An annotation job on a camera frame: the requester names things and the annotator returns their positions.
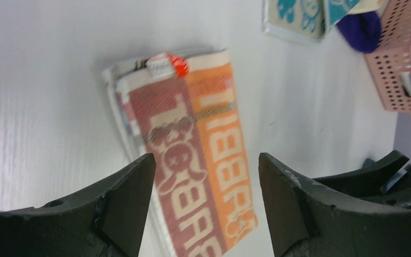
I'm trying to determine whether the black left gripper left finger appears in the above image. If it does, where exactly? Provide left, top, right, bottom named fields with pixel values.
left=0, top=154, right=156, bottom=256

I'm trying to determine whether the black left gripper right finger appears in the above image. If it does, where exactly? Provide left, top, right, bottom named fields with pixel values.
left=258, top=153, right=411, bottom=256

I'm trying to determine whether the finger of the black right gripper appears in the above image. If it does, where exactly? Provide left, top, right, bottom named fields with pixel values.
left=314, top=150, right=411, bottom=209

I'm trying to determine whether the cream rabbit text towel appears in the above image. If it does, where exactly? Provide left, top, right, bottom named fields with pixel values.
left=102, top=48, right=258, bottom=256

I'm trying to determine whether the dark teal cloth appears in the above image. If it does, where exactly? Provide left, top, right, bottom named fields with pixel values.
left=362, top=156, right=411, bottom=195

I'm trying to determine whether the pink plastic basket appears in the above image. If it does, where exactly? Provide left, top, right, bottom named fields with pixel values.
left=364, top=1, right=411, bottom=114

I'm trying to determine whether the purple cloth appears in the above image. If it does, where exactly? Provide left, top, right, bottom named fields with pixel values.
left=336, top=11, right=382, bottom=54

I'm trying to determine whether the teal bunny pattern towel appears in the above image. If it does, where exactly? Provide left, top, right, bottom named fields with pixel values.
left=262, top=0, right=359, bottom=44

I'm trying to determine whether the yellow cloth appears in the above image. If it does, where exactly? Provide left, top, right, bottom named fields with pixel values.
left=347, top=0, right=389, bottom=15

